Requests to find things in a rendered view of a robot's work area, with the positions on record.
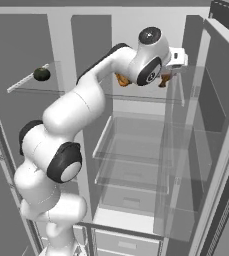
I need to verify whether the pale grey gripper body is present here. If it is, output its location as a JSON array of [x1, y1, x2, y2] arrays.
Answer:
[[167, 60, 189, 73]]

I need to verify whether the glass freezer shelf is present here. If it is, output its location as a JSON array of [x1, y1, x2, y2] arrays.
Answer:
[[104, 91, 186, 108]]

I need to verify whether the grey freezer door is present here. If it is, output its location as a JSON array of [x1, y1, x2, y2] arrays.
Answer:
[[185, 17, 229, 256]]

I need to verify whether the brown chicken drumstick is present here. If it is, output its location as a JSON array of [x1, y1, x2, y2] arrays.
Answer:
[[115, 71, 171, 89]]

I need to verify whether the clear freezer drawer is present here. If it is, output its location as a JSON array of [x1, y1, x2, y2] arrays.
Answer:
[[91, 114, 174, 168], [94, 159, 171, 196]]

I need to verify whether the grey side-by-side fridge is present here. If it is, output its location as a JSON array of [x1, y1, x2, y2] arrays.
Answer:
[[0, 6, 229, 256]]

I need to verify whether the glass fridge shelf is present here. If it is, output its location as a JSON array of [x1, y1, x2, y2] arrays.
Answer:
[[6, 61, 66, 96]]

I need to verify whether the clear door bin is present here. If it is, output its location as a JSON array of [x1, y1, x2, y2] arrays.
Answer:
[[152, 121, 218, 243], [164, 65, 208, 128]]

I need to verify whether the dark green round vegetable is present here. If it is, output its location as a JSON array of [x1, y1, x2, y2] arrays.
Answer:
[[33, 67, 51, 82]]

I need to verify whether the white bottom drawer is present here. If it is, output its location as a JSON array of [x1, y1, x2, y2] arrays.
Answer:
[[93, 227, 163, 256]]

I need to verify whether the dark wall cupboard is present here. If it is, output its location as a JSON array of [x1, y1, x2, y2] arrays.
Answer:
[[208, 0, 229, 32]]

